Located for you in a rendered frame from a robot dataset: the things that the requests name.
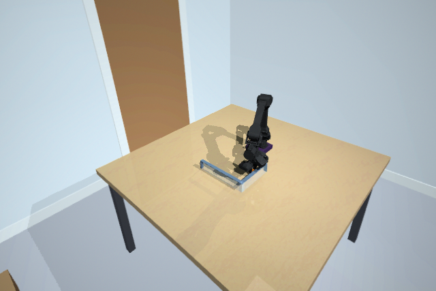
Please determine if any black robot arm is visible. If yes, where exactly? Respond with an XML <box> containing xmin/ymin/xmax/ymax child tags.
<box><xmin>243</xmin><ymin>94</ymin><xmax>273</xmax><ymax>168</ymax></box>

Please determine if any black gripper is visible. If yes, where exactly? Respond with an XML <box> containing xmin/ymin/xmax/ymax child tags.
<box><xmin>239</xmin><ymin>150</ymin><xmax>266</xmax><ymax>173</ymax></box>

